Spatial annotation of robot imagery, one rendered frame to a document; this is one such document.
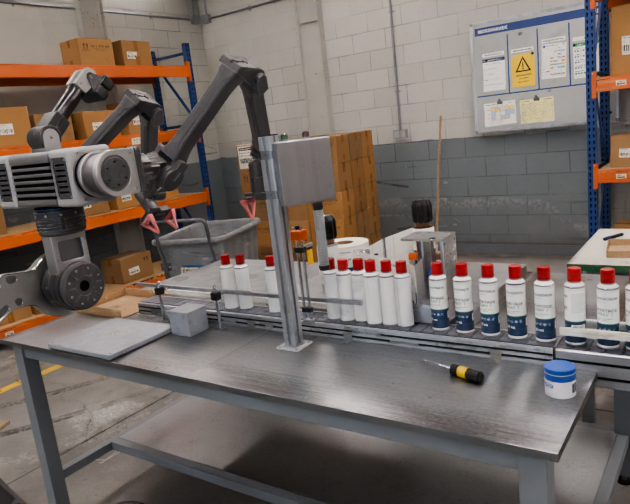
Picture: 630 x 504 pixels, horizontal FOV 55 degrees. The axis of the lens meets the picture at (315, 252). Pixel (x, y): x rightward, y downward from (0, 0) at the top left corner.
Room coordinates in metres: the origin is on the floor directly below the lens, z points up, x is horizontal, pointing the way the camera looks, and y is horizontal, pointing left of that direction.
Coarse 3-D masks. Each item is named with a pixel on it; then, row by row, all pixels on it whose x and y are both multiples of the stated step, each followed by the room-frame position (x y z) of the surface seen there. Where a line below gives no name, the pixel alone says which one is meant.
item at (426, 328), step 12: (144, 300) 2.44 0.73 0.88; (156, 300) 2.42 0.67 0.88; (168, 300) 2.40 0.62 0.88; (180, 300) 2.38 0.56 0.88; (192, 300) 2.35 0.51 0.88; (240, 312) 2.11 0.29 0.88; (252, 312) 2.09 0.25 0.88; (264, 312) 2.08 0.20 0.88; (300, 312) 2.03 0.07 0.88; (312, 312) 2.01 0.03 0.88; (324, 312) 2.00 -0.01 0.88; (348, 324) 1.84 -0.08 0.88; (360, 324) 1.83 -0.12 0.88; (420, 324) 1.76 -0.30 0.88; (456, 336) 1.63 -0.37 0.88; (468, 336) 1.62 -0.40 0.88; (480, 336) 1.61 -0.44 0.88; (504, 336) 1.59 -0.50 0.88; (528, 336) 1.57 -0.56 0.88
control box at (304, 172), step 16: (272, 144) 1.82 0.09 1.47; (288, 144) 1.79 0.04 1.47; (304, 144) 1.81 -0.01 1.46; (320, 144) 1.83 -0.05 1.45; (288, 160) 1.79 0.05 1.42; (304, 160) 1.81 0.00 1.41; (320, 160) 1.82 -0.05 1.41; (288, 176) 1.79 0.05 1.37; (304, 176) 1.81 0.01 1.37; (320, 176) 1.82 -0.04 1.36; (288, 192) 1.79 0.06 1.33; (304, 192) 1.80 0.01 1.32; (320, 192) 1.82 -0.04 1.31
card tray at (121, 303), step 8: (128, 288) 2.74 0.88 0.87; (104, 296) 2.67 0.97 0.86; (112, 296) 2.70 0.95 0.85; (120, 296) 2.73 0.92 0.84; (128, 296) 2.72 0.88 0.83; (136, 296) 2.71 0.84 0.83; (144, 296) 2.68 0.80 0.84; (152, 296) 2.64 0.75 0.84; (96, 304) 2.63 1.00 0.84; (104, 304) 2.63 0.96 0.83; (112, 304) 2.61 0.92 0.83; (120, 304) 2.60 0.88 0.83; (128, 304) 2.58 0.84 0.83; (136, 304) 2.57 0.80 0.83; (80, 312) 2.54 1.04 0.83; (88, 312) 2.50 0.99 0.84; (96, 312) 2.47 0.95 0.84; (104, 312) 2.44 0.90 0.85; (112, 312) 2.41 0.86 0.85; (120, 312) 2.38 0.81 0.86; (128, 312) 2.45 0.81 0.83; (136, 312) 2.44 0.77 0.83
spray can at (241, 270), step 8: (240, 256) 2.14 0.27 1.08; (240, 264) 2.14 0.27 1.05; (240, 272) 2.13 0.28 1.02; (248, 272) 2.15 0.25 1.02; (240, 280) 2.13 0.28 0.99; (248, 280) 2.14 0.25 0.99; (240, 288) 2.13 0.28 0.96; (248, 288) 2.14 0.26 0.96; (240, 296) 2.13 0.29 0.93; (248, 296) 2.13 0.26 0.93; (240, 304) 2.14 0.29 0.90; (248, 304) 2.13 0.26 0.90
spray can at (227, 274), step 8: (224, 256) 2.16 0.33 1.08; (224, 264) 2.16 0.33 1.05; (224, 272) 2.16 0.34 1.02; (232, 272) 2.17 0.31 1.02; (224, 280) 2.16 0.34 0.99; (232, 280) 2.16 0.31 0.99; (224, 288) 2.16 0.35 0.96; (232, 288) 2.16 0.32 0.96; (224, 296) 2.17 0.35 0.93; (232, 296) 2.16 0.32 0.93; (232, 304) 2.16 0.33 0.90
